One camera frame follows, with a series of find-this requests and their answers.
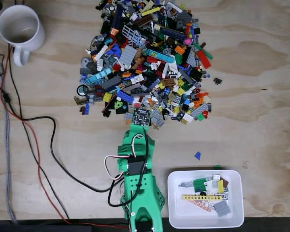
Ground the light grey Lego plate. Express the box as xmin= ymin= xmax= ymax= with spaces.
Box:
xmin=151 ymin=116 xmax=165 ymax=128

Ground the grey Lego axle piece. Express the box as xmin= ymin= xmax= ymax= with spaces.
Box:
xmin=178 ymin=181 xmax=195 ymax=189

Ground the dark grey Lego brick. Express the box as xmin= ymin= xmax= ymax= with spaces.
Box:
xmin=101 ymin=76 xmax=122 ymax=90

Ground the grey long Lego plate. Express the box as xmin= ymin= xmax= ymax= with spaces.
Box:
xmin=190 ymin=103 xmax=208 ymax=119

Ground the green Lego plate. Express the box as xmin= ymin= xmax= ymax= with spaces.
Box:
xmin=192 ymin=178 xmax=208 ymax=193

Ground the black Lego tyre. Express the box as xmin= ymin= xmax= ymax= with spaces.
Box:
xmin=76 ymin=84 xmax=87 ymax=97

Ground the yellow Lego technic beam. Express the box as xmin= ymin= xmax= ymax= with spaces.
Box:
xmin=181 ymin=194 xmax=223 ymax=201

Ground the teal Lego car piece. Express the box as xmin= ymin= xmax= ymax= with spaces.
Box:
xmin=85 ymin=68 xmax=113 ymax=85

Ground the white plastic bin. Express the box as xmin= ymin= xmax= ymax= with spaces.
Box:
xmin=167 ymin=170 xmax=245 ymax=229

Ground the coral Lego technic beam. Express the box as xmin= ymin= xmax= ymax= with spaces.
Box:
xmin=189 ymin=200 xmax=212 ymax=212

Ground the grey square Lego plate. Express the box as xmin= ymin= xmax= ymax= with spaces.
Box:
xmin=119 ymin=45 xmax=138 ymax=65

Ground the light blue long Lego plate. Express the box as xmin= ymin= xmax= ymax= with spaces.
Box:
xmin=146 ymin=49 xmax=175 ymax=63

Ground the grey wedge Lego plate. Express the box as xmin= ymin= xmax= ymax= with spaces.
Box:
xmin=186 ymin=51 xmax=198 ymax=67

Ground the red long Lego plate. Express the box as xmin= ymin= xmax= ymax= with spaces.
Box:
xmin=197 ymin=50 xmax=212 ymax=70

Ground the white lattice Lego piece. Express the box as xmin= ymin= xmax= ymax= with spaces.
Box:
xmin=122 ymin=25 xmax=139 ymax=42

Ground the dark blue long Lego plate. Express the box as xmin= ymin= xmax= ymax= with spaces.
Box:
xmin=160 ymin=26 xmax=186 ymax=41

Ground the dark brown long Lego brick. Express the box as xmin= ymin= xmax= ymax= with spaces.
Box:
xmin=134 ymin=16 xmax=153 ymax=27

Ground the dark blue long Lego brick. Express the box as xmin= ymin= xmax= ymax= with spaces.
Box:
xmin=112 ymin=4 xmax=124 ymax=29

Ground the yellow long Lego plate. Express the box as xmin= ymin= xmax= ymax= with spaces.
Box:
xmin=141 ymin=6 xmax=161 ymax=17

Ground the dark grey Lego plate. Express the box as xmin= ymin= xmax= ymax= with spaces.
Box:
xmin=176 ymin=11 xmax=192 ymax=24

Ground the white ceramic mug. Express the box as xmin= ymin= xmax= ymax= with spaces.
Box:
xmin=0 ymin=4 xmax=46 ymax=67

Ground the short white servo cable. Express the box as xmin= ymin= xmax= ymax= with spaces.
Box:
xmin=131 ymin=133 xmax=145 ymax=157

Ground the black camera circuit board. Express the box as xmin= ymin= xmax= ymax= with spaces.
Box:
xmin=131 ymin=108 xmax=152 ymax=128

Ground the white red servo cable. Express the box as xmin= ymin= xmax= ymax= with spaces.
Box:
xmin=104 ymin=155 xmax=130 ymax=181

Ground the thick black camera cable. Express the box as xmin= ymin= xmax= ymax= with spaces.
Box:
xmin=0 ymin=84 xmax=150 ymax=208

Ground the thin black cable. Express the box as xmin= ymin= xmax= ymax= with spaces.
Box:
xmin=8 ymin=43 xmax=70 ymax=220

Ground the grey braided cable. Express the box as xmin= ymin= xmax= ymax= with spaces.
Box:
xmin=0 ymin=58 xmax=18 ymax=225

